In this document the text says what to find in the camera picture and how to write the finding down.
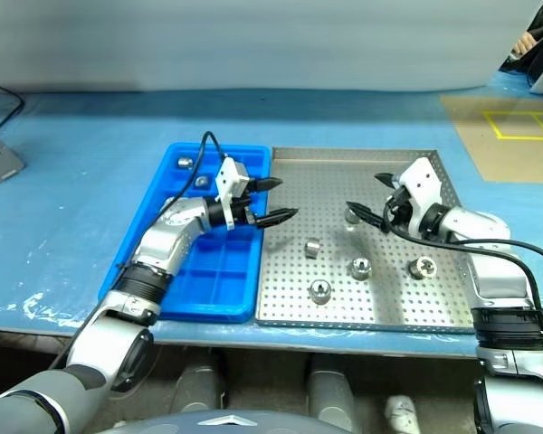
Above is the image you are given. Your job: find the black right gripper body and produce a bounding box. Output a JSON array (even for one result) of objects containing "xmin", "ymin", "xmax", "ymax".
[{"xmin": 382, "ymin": 178, "xmax": 413, "ymax": 234}]

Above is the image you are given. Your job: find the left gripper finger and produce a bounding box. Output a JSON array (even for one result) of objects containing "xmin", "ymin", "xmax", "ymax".
[
  {"xmin": 246, "ymin": 177, "xmax": 284, "ymax": 193},
  {"xmin": 255, "ymin": 206, "xmax": 299, "ymax": 230}
]

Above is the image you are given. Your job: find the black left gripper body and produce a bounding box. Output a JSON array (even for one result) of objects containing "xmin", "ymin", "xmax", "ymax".
[{"xmin": 232, "ymin": 192, "xmax": 261, "ymax": 228}]

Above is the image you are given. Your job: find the blue compartment tray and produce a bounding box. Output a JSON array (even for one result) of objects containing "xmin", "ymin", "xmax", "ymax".
[{"xmin": 98, "ymin": 142, "xmax": 272, "ymax": 325}]

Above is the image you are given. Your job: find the bystander bare hand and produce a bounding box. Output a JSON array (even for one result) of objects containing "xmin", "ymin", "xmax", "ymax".
[{"xmin": 511, "ymin": 31, "xmax": 538, "ymax": 57}]

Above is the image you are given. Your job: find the perforated metal tray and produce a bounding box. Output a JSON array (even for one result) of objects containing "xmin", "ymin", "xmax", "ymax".
[{"xmin": 254, "ymin": 146, "xmax": 481, "ymax": 335}]

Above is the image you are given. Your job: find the brown cardboard mat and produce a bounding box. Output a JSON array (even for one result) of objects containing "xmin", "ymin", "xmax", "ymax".
[{"xmin": 439, "ymin": 93, "xmax": 543, "ymax": 184}]

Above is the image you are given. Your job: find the grey rounded shape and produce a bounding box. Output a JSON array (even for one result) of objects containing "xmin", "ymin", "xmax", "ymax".
[
  {"xmin": 174, "ymin": 350, "xmax": 227, "ymax": 415},
  {"xmin": 307, "ymin": 354, "xmax": 358, "ymax": 430}
]

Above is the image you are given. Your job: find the white shoe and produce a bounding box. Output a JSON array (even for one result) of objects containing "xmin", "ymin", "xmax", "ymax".
[{"xmin": 386, "ymin": 395, "xmax": 420, "ymax": 434}]

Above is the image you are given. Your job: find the grey robot torso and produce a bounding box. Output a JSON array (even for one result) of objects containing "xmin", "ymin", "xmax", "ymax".
[{"xmin": 94, "ymin": 409, "xmax": 345, "ymax": 434}]

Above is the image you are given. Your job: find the grey vented metal device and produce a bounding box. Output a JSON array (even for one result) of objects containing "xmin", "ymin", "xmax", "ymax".
[{"xmin": 0, "ymin": 124, "xmax": 27, "ymax": 185}]

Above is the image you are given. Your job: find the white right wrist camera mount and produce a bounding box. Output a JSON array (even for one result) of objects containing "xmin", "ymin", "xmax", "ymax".
[{"xmin": 395, "ymin": 156, "xmax": 443, "ymax": 236}]

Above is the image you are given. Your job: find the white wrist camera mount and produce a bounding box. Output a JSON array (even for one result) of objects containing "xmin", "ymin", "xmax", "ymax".
[
  {"xmin": 395, "ymin": 156, "xmax": 443, "ymax": 236},
  {"xmin": 214, "ymin": 156, "xmax": 250, "ymax": 231}
]

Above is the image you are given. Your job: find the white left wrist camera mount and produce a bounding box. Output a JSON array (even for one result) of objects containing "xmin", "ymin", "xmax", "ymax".
[{"xmin": 214, "ymin": 156, "xmax": 250, "ymax": 231}]

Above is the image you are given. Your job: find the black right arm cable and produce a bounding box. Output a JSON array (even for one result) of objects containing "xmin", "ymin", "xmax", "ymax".
[{"xmin": 383, "ymin": 198, "xmax": 543, "ymax": 358}]

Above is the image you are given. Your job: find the thin black device cable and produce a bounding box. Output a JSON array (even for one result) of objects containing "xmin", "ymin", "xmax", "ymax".
[{"xmin": 0, "ymin": 84, "xmax": 26, "ymax": 133}]

